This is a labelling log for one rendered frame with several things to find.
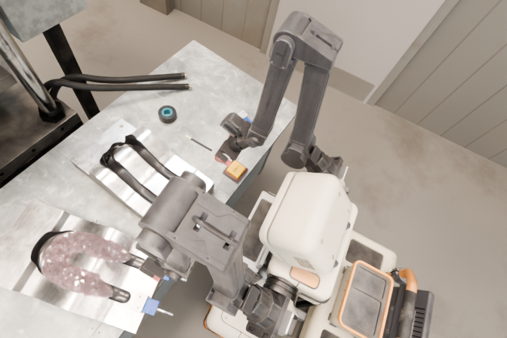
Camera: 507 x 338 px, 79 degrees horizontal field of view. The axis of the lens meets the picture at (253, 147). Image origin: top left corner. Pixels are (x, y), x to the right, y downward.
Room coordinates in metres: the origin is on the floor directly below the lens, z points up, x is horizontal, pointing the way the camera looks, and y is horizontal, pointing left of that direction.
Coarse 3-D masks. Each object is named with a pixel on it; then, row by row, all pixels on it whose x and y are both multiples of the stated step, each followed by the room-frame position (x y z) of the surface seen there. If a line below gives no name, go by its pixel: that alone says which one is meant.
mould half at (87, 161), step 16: (112, 128) 0.56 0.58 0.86; (128, 128) 0.59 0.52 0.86; (144, 128) 0.57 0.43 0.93; (96, 144) 0.48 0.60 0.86; (144, 144) 0.51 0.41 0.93; (160, 144) 0.54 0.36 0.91; (80, 160) 0.39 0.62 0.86; (96, 160) 0.41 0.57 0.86; (128, 160) 0.43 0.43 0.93; (160, 160) 0.48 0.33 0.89; (176, 160) 0.51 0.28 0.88; (96, 176) 0.33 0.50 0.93; (112, 176) 0.35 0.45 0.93; (144, 176) 0.40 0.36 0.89; (160, 176) 0.42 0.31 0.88; (112, 192) 0.31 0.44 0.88; (128, 192) 0.32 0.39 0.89; (208, 192) 0.43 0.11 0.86; (128, 208) 0.29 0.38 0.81; (144, 208) 0.29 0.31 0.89
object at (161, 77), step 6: (180, 72) 0.99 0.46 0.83; (132, 78) 0.83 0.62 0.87; (138, 78) 0.85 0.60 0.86; (144, 78) 0.86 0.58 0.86; (150, 78) 0.88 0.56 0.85; (156, 78) 0.89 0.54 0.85; (162, 78) 0.91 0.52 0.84; (168, 78) 0.93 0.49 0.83; (174, 78) 0.94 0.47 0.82; (180, 78) 0.96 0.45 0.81
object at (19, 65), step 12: (0, 24) 0.58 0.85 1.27; (0, 36) 0.56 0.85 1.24; (12, 36) 0.60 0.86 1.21; (0, 48) 0.55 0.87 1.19; (12, 48) 0.57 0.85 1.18; (12, 60) 0.55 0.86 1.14; (24, 60) 0.58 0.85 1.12; (24, 72) 0.56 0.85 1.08; (24, 84) 0.55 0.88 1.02; (36, 84) 0.57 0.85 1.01; (36, 96) 0.55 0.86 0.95; (48, 96) 0.58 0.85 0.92; (48, 108) 0.56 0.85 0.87; (60, 108) 0.60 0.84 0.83; (48, 120) 0.54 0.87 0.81
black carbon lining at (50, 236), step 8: (48, 232) 0.11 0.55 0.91; (56, 232) 0.12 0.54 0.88; (64, 232) 0.13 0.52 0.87; (40, 240) 0.08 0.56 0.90; (48, 240) 0.09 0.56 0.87; (32, 248) 0.05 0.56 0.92; (40, 248) 0.06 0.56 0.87; (32, 256) 0.03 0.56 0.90; (40, 256) 0.04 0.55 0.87; (136, 256) 0.13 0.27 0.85; (40, 264) 0.02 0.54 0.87; (128, 264) 0.10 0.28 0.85; (136, 264) 0.11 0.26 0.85; (40, 272) 0.00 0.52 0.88; (112, 288) 0.02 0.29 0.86; (120, 288) 0.02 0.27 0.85; (112, 296) 0.00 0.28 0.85; (120, 296) 0.00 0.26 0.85; (128, 296) 0.01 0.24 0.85
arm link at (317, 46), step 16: (288, 16) 0.56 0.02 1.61; (304, 16) 0.56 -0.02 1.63; (288, 32) 0.50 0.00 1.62; (304, 32) 0.52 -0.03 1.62; (320, 32) 0.54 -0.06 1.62; (304, 48) 0.49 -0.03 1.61; (320, 48) 0.50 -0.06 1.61; (336, 48) 0.52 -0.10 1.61; (304, 64) 0.50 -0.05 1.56; (320, 64) 0.48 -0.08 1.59; (304, 80) 0.50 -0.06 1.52; (320, 80) 0.50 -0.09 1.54; (304, 96) 0.50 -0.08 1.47; (320, 96) 0.50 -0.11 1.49; (304, 112) 0.50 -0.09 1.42; (304, 128) 0.49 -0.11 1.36; (304, 144) 0.48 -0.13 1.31; (288, 160) 0.46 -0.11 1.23; (304, 160) 0.46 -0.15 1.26
